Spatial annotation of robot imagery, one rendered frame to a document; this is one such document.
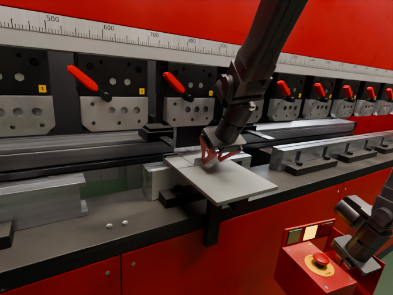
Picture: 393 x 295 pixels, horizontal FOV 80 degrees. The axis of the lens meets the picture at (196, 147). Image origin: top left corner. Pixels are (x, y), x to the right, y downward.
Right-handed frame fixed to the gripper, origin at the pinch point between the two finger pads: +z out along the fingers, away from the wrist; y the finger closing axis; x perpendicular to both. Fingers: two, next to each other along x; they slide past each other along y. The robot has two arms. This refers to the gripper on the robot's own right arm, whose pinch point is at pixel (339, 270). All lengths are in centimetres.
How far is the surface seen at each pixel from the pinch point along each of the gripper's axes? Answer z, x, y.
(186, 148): -19, 38, 38
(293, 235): -6.1, 11.8, 10.0
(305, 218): 8.7, -13.0, 23.7
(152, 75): -24, 39, 92
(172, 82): -41, 46, 34
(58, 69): -26, 77, 86
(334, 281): -6.3, 10.4, -3.8
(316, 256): -7.5, 11.2, 2.5
